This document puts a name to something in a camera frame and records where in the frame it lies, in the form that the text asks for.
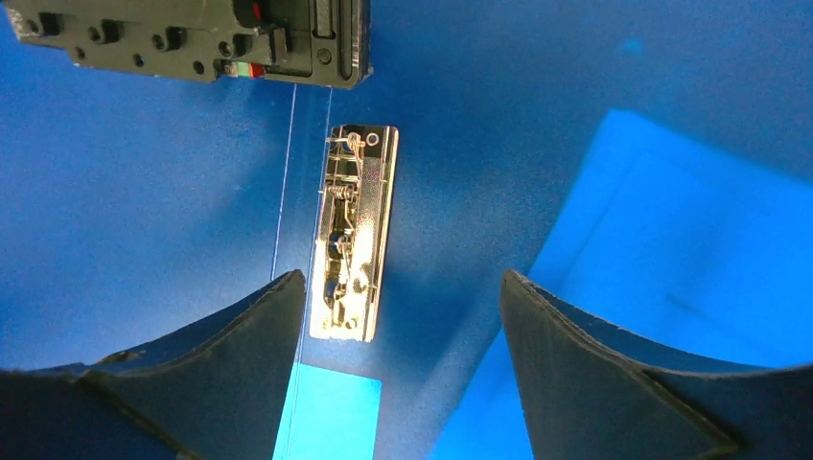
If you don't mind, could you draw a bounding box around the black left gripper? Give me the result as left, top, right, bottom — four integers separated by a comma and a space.
3, 0, 372, 89

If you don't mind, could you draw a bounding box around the blue plastic folder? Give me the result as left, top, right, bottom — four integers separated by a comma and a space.
1, 1, 812, 459

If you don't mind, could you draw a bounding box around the metal folder clip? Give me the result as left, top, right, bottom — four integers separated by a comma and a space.
309, 125, 399, 342

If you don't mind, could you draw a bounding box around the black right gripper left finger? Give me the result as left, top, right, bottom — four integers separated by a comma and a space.
1, 270, 306, 459

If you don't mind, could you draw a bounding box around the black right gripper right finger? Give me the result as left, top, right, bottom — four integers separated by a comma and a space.
499, 270, 812, 459

